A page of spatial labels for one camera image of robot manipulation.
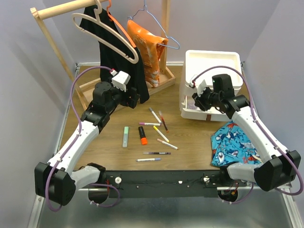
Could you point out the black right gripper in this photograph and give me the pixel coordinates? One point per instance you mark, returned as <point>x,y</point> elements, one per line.
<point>199,101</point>

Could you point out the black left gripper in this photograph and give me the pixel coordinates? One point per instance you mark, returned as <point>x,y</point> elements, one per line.
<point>132,100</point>

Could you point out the brown bottom drawer pull tab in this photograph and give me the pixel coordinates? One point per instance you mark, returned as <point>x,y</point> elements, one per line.
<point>208,118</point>

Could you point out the white marker pink cap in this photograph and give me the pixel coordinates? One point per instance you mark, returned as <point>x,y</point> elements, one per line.
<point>150,124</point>

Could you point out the white three-drawer organizer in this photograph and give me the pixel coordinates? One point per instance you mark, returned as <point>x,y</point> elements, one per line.
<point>197,61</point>

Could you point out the white marker yellow cap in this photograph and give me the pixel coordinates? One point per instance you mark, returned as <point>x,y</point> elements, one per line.
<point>161,134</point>

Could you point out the clear jar of paper clips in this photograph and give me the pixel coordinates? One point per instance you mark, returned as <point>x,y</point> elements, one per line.
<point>191,105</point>

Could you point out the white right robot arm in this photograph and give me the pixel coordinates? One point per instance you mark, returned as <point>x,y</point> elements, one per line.
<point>279,165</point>

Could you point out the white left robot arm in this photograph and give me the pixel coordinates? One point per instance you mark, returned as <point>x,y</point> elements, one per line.
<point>57,180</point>

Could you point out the white marker grey cap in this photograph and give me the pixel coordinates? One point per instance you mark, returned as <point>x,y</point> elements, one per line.
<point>155,115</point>

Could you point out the green transparent highlighter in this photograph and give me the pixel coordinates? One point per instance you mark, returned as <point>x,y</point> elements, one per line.
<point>125,137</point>

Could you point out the red transparent pen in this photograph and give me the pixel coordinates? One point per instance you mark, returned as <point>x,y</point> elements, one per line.
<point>163,122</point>

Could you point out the black garment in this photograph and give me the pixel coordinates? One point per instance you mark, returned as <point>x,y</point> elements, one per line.
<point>111,59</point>

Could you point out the black orange highlighter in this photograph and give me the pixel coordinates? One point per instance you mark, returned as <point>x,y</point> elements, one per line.
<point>142,136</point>

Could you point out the blue shark print cloth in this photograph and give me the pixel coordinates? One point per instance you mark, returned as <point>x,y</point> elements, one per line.
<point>231,144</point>

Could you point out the orange tie-dye garment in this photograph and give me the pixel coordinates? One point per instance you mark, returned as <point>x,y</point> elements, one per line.
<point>151,48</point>

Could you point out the purple dark marker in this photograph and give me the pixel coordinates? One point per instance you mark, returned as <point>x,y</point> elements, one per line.
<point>157,153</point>

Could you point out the white marker peach cap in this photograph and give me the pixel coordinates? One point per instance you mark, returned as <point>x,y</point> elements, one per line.
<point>167,144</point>

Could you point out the beige wooden hanger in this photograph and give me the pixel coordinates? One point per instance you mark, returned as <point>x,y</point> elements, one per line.
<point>103,27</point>

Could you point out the white marker lilac cap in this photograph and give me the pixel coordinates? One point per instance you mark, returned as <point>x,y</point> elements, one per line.
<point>148,160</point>

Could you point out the orange plastic hanger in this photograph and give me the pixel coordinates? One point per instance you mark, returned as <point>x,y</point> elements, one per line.
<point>118,24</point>

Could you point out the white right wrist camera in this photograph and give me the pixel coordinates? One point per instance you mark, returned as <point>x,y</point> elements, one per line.
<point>199,85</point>

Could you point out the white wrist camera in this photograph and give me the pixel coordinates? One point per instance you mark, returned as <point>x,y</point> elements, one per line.
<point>120,79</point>
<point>199,85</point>

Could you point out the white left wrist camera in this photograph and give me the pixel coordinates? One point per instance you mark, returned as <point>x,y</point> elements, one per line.
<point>120,79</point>

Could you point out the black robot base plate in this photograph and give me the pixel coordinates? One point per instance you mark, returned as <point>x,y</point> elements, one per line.
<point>164,184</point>

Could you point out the blue wire hanger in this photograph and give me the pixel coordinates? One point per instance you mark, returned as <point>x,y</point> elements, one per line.
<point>144,17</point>

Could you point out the aluminium frame rail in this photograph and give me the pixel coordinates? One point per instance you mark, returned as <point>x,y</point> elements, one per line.
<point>259,210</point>

